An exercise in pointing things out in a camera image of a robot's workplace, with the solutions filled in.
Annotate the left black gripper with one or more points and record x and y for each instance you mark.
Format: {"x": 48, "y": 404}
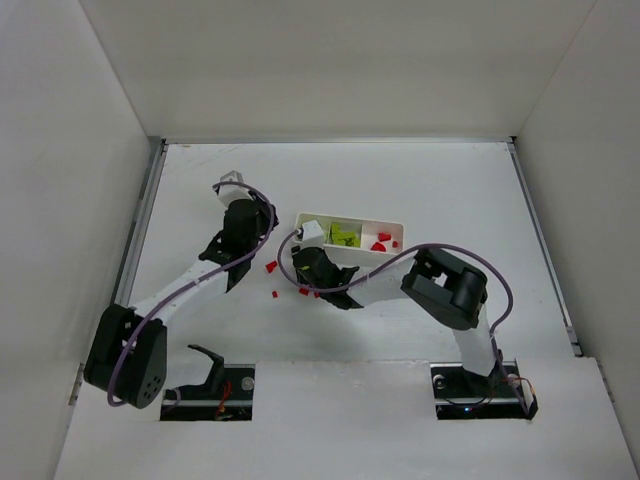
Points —
{"x": 243, "y": 209}

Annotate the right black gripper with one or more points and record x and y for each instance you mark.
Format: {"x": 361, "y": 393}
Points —
{"x": 307, "y": 256}

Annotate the lime green 2x4 lego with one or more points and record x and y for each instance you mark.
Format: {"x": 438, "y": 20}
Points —
{"x": 340, "y": 237}

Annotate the single red lego brick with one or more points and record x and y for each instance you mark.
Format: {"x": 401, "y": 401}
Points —
{"x": 271, "y": 266}

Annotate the white three-compartment tray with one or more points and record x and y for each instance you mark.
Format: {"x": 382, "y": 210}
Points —
{"x": 369, "y": 229}

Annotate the red round lego piece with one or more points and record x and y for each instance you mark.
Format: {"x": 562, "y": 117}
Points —
{"x": 378, "y": 247}

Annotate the red lego pile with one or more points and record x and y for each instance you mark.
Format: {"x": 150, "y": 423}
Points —
{"x": 301, "y": 291}

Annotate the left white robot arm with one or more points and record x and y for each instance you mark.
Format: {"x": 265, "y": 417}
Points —
{"x": 128, "y": 358}

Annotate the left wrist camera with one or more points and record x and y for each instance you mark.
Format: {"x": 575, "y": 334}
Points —
{"x": 231, "y": 188}

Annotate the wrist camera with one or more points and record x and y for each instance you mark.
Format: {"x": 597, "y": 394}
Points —
{"x": 311, "y": 234}
{"x": 231, "y": 188}

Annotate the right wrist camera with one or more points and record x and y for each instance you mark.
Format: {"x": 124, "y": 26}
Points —
{"x": 311, "y": 234}

